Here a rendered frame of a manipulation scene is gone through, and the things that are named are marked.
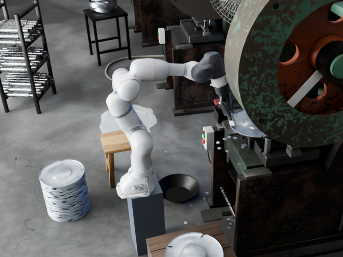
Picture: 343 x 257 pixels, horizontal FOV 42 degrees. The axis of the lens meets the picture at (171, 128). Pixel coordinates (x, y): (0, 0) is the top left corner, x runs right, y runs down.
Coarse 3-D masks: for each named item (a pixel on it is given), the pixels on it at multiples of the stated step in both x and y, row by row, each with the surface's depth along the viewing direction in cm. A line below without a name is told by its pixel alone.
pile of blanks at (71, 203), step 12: (84, 180) 294; (48, 192) 286; (60, 192) 283; (72, 192) 286; (84, 192) 295; (48, 204) 292; (60, 204) 288; (72, 204) 290; (84, 204) 298; (60, 216) 294; (72, 216) 295
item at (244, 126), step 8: (240, 112) 255; (240, 120) 247; (248, 120) 246; (232, 128) 240; (240, 128) 240; (248, 128) 240; (256, 128) 239; (248, 136) 234; (256, 136) 232; (264, 136) 233
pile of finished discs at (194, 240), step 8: (176, 240) 231; (184, 240) 230; (192, 240) 230; (200, 240) 230; (208, 240) 230; (168, 248) 226; (176, 248) 226; (184, 248) 225; (192, 248) 225; (200, 248) 225; (208, 248) 225; (216, 248) 225; (168, 256) 222; (176, 256) 222; (184, 256) 221; (192, 256) 220; (200, 256) 220; (208, 256) 221; (216, 256) 221
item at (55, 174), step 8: (64, 160) 304; (72, 160) 304; (48, 168) 298; (56, 168) 297; (64, 168) 296; (72, 168) 296; (80, 168) 296; (40, 176) 290; (48, 176) 290; (56, 176) 289; (64, 176) 288; (72, 176) 289; (80, 176) 289; (48, 184) 283; (56, 184) 283; (64, 184) 283
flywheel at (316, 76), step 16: (320, 16) 175; (304, 32) 177; (320, 32) 178; (336, 32) 180; (304, 48) 181; (320, 48) 178; (336, 48) 171; (288, 64) 184; (304, 64) 185; (320, 64) 176; (336, 64) 172; (288, 80) 187; (304, 80) 189; (320, 80) 190; (336, 80) 178; (288, 96) 191; (304, 96) 193; (320, 96) 198; (336, 96) 197; (304, 112) 198; (320, 112) 199; (336, 112) 199
